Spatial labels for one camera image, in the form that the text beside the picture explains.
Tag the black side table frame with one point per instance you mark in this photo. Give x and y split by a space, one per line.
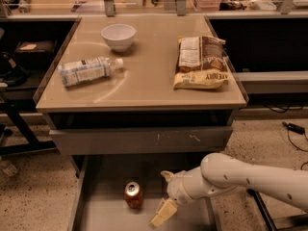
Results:
15 100

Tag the red coke can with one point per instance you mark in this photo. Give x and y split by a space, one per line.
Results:
133 195

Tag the black metal floor bar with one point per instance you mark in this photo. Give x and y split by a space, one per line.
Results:
291 223

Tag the white ceramic bowl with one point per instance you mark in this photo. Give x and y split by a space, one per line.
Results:
119 37

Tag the clear plastic water bottle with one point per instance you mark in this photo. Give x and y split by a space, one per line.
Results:
83 71

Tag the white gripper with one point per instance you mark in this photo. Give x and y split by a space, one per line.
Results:
176 186

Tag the open middle drawer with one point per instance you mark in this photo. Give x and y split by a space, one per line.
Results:
100 206

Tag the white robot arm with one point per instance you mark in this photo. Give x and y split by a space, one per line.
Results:
219 173

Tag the brown yellow chip bag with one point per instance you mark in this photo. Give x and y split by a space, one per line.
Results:
200 64

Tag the grey drawer cabinet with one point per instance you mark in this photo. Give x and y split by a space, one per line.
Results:
137 111

